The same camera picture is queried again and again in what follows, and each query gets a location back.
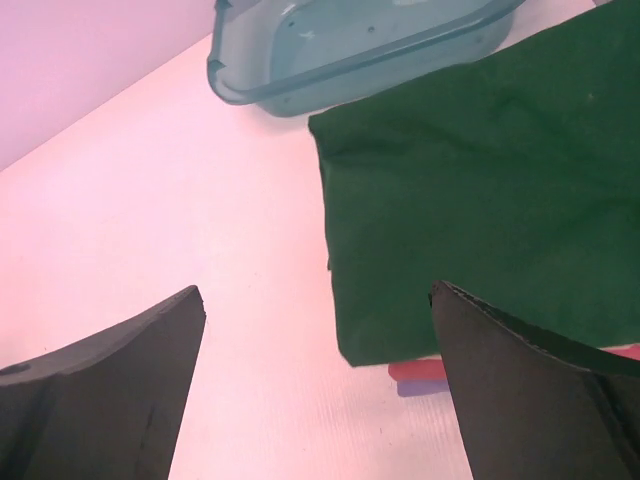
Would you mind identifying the green t shirt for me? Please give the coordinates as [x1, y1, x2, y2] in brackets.
[309, 1, 639, 366]

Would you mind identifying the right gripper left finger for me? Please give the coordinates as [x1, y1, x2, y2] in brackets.
[1, 286, 205, 480]

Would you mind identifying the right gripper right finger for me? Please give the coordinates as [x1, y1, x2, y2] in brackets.
[430, 281, 639, 480]

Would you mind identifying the teal plastic bin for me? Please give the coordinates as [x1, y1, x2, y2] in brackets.
[207, 0, 522, 117]

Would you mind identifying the pink folded t shirt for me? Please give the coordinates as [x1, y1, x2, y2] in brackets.
[388, 358, 446, 382]

